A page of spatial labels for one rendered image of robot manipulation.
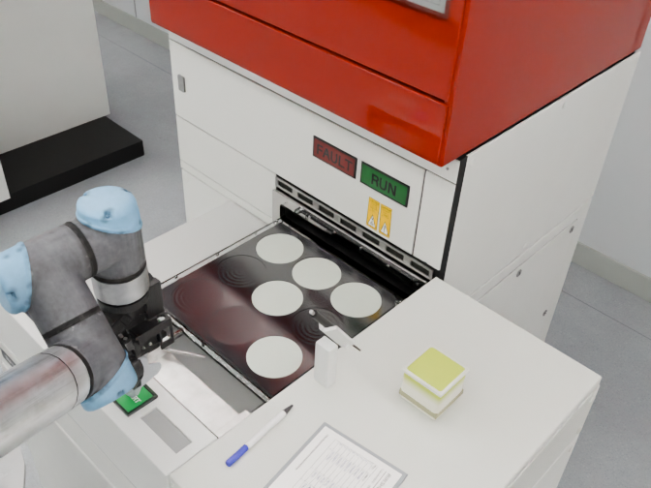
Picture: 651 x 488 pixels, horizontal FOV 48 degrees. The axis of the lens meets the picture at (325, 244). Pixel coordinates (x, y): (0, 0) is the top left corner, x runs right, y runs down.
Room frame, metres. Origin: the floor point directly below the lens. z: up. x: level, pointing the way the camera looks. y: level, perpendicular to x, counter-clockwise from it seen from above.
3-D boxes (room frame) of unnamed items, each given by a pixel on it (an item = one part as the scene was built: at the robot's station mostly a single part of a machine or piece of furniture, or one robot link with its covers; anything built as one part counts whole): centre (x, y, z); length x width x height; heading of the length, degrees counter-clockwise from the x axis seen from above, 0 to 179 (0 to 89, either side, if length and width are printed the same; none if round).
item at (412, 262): (1.20, -0.05, 0.96); 0.44 x 0.01 x 0.02; 48
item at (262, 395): (0.90, 0.21, 0.90); 0.38 x 0.01 x 0.01; 48
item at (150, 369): (0.73, 0.26, 1.01); 0.06 x 0.03 x 0.09; 138
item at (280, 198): (1.20, -0.04, 0.89); 0.44 x 0.02 x 0.10; 48
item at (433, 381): (0.75, -0.18, 1.00); 0.07 x 0.07 x 0.07; 49
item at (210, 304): (1.03, 0.09, 0.90); 0.34 x 0.34 x 0.01; 48
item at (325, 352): (0.79, -0.02, 1.03); 0.06 x 0.04 x 0.13; 138
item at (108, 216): (0.73, 0.28, 1.28); 0.09 x 0.08 x 0.11; 137
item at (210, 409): (0.82, 0.25, 0.87); 0.36 x 0.08 x 0.03; 48
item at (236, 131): (1.33, 0.08, 1.02); 0.82 x 0.03 x 0.40; 48
